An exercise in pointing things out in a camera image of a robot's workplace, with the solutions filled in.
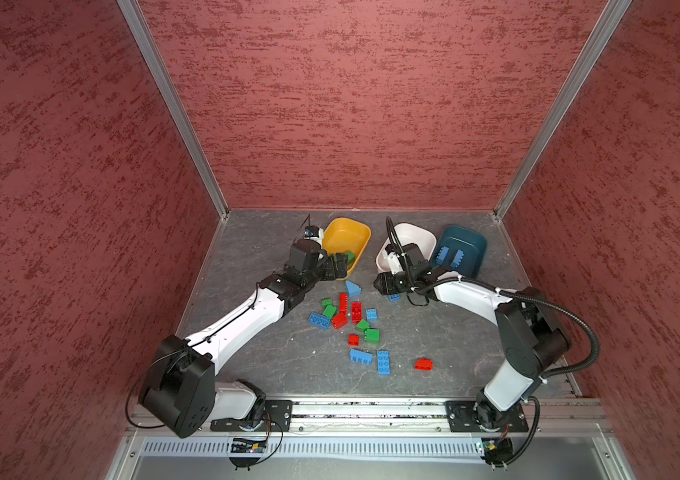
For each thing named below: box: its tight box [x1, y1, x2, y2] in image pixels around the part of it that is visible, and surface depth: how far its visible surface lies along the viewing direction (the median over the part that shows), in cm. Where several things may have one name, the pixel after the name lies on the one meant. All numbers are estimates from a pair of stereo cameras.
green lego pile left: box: [322, 298, 337, 319], surface depth 93 cm
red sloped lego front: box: [414, 358, 433, 371], surface depth 84 cm
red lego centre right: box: [351, 301, 363, 324], surface depth 94 cm
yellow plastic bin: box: [323, 217, 371, 278], surface depth 112 cm
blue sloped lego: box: [345, 280, 362, 297], surface depth 98 cm
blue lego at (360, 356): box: [349, 349, 373, 366], surface depth 83 cm
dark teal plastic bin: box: [436, 225, 487, 277], surface depth 111 cm
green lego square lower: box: [364, 328, 381, 344], surface depth 87 cm
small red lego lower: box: [347, 333, 360, 347], surface depth 88 cm
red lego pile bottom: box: [332, 312, 349, 330], surface depth 91 cm
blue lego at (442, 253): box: [436, 246, 450, 265], surface depth 107 cm
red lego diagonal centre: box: [339, 292, 349, 313], surface depth 96 cm
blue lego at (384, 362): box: [377, 350, 391, 375], surface depth 83 cm
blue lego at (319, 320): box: [308, 312, 331, 330], surface depth 91 cm
